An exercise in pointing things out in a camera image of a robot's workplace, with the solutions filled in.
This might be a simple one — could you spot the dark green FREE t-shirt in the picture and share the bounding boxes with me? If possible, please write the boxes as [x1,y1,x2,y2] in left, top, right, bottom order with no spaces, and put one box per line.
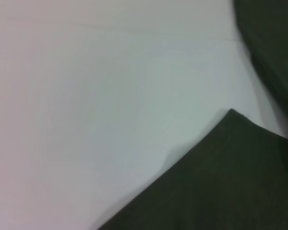
[97,0,288,230]

